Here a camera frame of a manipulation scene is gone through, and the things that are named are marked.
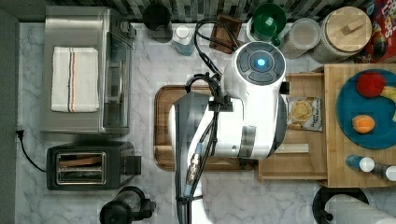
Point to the black two-slot toaster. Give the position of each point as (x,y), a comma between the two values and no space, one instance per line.
(85,166)

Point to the blue plate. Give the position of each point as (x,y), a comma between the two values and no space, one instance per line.
(350,104)

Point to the green funnel cup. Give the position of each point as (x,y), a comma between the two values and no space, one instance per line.
(267,22)

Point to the dark pepper shaker bottle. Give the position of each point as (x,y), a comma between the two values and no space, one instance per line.
(385,171)

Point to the wooden drawer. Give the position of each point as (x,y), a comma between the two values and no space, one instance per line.
(304,157)

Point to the white striped folded towel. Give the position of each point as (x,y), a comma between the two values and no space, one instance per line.
(74,87)

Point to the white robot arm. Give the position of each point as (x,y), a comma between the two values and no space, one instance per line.
(238,114)

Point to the white-capped blue bottle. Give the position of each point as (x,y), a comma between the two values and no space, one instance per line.
(182,40)

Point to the yellow banana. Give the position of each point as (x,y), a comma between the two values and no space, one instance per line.
(390,93)

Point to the clear jar plastic lid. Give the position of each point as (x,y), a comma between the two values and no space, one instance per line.
(302,36)

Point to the jar with wooden lid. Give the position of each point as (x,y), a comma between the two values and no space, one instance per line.
(343,33)

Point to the wooden drawer cabinet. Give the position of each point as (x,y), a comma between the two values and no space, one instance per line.
(338,146)

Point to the stainless steel toaster oven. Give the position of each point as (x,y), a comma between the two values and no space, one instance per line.
(112,35)

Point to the red apple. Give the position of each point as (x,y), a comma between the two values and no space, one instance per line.
(370,84)

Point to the black paper towel holder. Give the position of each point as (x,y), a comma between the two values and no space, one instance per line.
(320,215)

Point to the snack packet in drawer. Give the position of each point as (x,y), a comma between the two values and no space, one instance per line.
(304,113)

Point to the paper towel roll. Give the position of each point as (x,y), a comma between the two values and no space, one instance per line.
(348,210)

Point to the colourful cereal box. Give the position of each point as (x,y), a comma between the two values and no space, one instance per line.
(382,46)

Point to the orange fruit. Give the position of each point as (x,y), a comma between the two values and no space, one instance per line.
(363,124)

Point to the black cup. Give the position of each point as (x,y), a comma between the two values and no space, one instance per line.
(157,19)

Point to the wooden cutting board tray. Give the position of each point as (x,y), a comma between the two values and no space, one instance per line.
(163,152)

